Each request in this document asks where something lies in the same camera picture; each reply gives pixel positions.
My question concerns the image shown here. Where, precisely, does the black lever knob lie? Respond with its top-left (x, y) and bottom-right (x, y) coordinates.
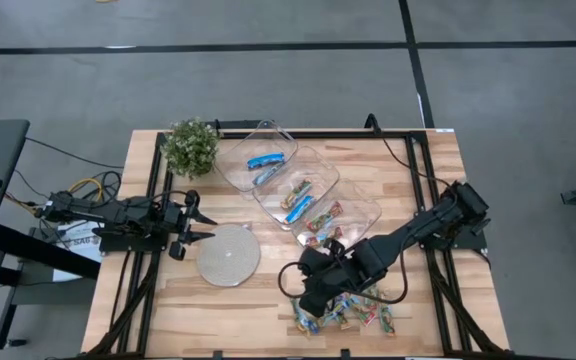
top-left (469, 216), bottom-right (493, 237)

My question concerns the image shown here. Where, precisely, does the black aluminium rig frame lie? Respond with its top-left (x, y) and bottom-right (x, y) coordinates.
top-left (75, 118), bottom-right (519, 360)

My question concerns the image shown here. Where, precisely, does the yellow cable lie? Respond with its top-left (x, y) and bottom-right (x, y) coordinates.
top-left (69, 177), bottom-right (104, 201)

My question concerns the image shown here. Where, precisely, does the black desk leg frame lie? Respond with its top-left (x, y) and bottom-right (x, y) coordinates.
top-left (0, 222), bottom-right (102, 351)

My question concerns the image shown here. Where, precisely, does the white printed paper sheet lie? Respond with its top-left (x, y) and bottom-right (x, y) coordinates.
top-left (51, 219), bottom-right (107, 282)

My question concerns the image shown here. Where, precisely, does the black floor cable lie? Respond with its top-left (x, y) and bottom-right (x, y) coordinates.
top-left (24, 136), bottom-right (124, 171)

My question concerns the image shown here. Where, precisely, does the green potted plant black pot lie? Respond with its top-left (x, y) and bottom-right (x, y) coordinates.
top-left (160, 117), bottom-right (222, 180)

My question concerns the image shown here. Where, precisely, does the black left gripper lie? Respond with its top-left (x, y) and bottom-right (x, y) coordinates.
top-left (160, 188), bottom-right (219, 262)

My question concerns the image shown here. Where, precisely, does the blue wrapper Chewy granola bar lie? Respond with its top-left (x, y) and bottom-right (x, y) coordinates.
top-left (245, 151), bottom-right (287, 171)
top-left (251, 161), bottom-right (286, 187)
top-left (290, 298), bottom-right (323, 337)
top-left (283, 194), bottom-right (316, 225)

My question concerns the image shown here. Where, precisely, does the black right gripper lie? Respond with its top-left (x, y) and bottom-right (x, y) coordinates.
top-left (297, 245), bottom-right (370, 319)

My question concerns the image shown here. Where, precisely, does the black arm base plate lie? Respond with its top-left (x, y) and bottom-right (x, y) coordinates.
top-left (92, 227), bottom-right (172, 254)
top-left (417, 219), bottom-right (489, 251)

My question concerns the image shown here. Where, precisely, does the round woven beige placemat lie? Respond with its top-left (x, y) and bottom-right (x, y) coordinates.
top-left (196, 223), bottom-right (262, 288)

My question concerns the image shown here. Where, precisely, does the clear plastic bin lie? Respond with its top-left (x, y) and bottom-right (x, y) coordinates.
top-left (251, 144), bottom-right (342, 232)
top-left (215, 118), bottom-right (299, 194)
top-left (290, 178), bottom-right (384, 251)

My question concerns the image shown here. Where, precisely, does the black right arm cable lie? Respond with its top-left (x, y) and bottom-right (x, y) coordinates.
top-left (277, 234), bottom-right (410, 306)

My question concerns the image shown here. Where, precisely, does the black frame cable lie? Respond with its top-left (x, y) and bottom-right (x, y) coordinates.
top-left (364, 113), bottom-right (442, 189)

